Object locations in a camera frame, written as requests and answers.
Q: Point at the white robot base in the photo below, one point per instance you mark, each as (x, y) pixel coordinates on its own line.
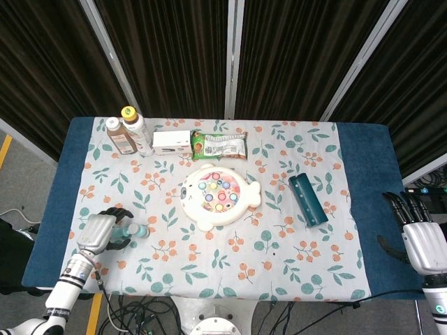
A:
(216, 314)

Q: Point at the green snack bag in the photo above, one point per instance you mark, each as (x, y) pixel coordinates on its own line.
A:
(220, 144)

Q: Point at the brown juice bottle white cap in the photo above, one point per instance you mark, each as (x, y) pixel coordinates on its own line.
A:
(122, 141)

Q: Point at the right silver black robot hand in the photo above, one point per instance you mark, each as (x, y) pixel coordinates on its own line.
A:
(426, 247)

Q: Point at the blue table cover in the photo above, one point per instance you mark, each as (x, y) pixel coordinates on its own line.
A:
(370, 174)

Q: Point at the floral fruit print tablecloth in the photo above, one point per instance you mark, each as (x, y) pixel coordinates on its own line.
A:
(223, 258)

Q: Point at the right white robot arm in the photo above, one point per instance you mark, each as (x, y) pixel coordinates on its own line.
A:
(436, 303)

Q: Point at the white fish toy board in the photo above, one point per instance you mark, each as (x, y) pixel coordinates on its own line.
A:
(195, 206)

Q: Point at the white drink bottle yellow cap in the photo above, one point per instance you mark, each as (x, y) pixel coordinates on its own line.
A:
(139, 130)

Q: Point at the grey aluminium partition post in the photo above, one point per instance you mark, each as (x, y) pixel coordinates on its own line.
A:
(233, 59)
(363, 59)
(426, 174)
(108, 56)

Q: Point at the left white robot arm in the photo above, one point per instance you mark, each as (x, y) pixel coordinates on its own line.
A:
(66, 286)

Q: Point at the black power strip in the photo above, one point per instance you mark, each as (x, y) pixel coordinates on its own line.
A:
(426, 190)

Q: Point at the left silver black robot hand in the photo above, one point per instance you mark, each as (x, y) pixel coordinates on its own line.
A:
(94, 230)

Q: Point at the white stapler box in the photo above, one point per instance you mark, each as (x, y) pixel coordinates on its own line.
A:
(171, 139)

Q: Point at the dark teal open tray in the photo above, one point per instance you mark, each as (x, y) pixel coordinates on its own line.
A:
(307, 200)

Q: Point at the small teal toy rod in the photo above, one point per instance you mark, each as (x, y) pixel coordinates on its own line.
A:
(139, 231)

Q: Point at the dark brown curtain panel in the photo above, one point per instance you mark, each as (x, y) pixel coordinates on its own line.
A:
(174, 56)
(293, 56)
(42, 70)
(412, 94)

